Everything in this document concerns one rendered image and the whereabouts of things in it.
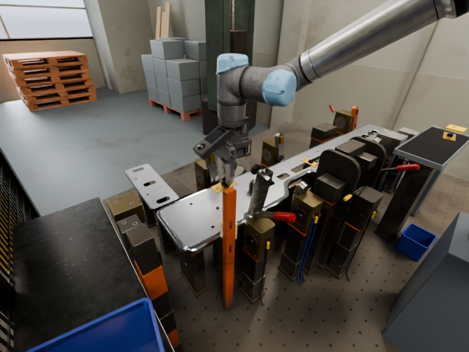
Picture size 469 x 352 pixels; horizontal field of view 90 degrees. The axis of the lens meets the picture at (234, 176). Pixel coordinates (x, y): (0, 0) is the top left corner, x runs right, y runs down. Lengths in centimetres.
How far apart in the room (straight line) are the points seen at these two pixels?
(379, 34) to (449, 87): 266
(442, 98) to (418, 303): 263
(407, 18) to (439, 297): 62
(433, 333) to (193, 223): 70
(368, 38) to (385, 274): 86
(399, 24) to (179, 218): 69
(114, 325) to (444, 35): 322
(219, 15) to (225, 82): 263
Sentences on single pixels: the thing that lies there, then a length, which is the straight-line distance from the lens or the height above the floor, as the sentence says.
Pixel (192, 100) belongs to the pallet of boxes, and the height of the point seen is 33.
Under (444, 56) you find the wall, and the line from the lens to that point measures 323.
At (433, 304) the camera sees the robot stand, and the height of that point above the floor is 94.
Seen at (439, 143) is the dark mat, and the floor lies 116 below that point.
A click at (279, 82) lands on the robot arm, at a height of 141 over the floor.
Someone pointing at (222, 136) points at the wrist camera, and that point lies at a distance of 63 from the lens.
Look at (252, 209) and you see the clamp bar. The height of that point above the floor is 109.
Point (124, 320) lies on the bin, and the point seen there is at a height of 113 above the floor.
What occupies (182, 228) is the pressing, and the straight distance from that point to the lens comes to 73.
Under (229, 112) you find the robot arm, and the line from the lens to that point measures 61.
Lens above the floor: 152
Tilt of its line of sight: 34 degrees down
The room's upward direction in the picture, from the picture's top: 2 degrees clockwise
